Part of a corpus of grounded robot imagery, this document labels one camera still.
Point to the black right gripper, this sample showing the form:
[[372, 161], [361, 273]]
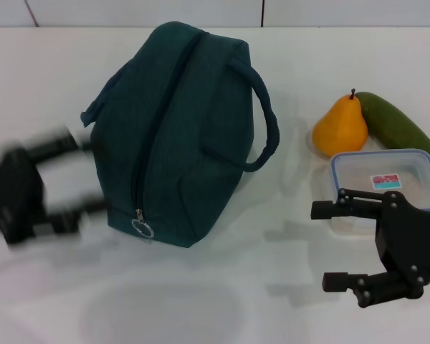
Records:
[[408, 236]]

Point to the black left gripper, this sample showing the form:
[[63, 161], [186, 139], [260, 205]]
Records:
[[14, 193]]

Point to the clear container with blue-rimmed lid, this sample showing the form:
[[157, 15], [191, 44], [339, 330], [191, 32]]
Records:
[[362, 172]]

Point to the orange pear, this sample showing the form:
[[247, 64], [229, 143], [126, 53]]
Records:
[[340, 129]]

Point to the green cucumber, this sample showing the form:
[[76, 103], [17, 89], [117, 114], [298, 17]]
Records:
[[397, 125]]

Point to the dark teal fabric lunch bag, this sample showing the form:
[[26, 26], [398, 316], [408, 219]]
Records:
[[186, 143]]

